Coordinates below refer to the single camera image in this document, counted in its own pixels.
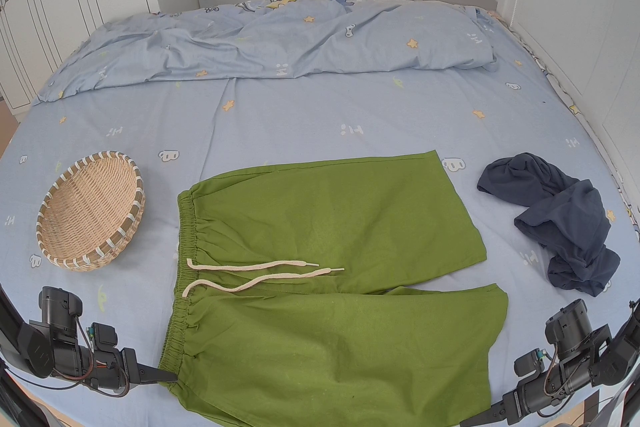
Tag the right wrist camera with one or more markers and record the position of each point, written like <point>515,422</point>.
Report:
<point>529,363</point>

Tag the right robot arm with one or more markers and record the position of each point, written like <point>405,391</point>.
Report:
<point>615,355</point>

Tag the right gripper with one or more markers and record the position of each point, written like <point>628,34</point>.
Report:
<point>550,387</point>

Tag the pale blue quilt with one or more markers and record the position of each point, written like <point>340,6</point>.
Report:
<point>300,44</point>

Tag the round woven basket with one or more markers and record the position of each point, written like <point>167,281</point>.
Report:
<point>90,210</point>

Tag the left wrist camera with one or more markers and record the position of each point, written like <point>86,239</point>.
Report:
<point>104,336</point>

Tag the bed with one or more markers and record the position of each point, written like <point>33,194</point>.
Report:
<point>325,124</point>

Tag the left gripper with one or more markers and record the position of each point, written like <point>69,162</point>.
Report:
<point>112,367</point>

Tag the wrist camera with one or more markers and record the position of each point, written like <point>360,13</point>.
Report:
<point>529,363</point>
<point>104,336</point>

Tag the dark blue garment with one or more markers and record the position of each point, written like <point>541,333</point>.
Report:
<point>570,225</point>

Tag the green shorts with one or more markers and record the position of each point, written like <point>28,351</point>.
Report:
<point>325,345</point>

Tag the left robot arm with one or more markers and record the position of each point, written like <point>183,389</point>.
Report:
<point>55,345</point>

